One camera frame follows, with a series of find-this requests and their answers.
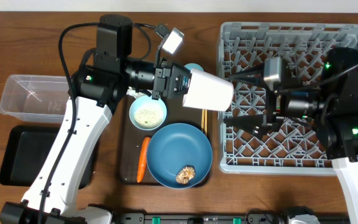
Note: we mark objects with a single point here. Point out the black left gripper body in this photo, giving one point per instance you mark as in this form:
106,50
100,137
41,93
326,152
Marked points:
161,78

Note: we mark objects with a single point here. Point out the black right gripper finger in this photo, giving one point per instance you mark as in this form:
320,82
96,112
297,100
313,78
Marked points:
255,125
253,76

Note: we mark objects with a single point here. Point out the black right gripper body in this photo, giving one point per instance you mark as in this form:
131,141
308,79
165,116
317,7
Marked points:
274,109

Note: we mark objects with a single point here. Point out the pink plastic cup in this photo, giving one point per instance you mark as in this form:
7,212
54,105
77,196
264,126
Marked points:
208,92

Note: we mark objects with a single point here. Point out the white tissue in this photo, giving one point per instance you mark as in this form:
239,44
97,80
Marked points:
137,94

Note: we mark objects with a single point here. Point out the light blue small bowl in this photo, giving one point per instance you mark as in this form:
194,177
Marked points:
148,102

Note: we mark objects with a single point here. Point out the white rice pile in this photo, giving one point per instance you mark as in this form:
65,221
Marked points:
148,118

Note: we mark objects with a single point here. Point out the light blue plastic cup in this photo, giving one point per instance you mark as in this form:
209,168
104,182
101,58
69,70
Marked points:
191,66

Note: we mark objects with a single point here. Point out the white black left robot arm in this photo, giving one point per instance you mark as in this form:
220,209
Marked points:
103,78

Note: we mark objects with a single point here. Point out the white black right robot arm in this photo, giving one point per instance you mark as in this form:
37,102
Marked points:
329,108

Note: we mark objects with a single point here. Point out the grey dishwasher rack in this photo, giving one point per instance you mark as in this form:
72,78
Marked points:
293,149

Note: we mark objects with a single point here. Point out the wooden chopstick left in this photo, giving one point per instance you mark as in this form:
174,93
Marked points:
203,119

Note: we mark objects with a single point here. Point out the wooden chopstick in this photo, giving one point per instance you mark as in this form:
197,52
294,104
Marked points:
203,119
205,122

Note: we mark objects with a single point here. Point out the wooden chopstick right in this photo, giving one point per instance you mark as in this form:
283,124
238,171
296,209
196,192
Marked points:
205,122

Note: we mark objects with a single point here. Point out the dark blue plate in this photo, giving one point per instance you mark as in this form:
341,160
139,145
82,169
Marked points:
175,147

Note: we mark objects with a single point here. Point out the brown mushroom piece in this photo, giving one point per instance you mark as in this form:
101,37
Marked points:
185,175

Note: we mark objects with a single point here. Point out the orange carrot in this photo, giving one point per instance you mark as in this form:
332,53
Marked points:
142,159

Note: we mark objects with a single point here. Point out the clear plastic bin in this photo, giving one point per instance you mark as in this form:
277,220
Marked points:
35,98

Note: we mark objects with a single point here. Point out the black plastic tray bin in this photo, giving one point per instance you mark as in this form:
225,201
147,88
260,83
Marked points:
26,151

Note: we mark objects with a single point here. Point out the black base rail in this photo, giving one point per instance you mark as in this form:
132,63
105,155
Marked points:
253,216

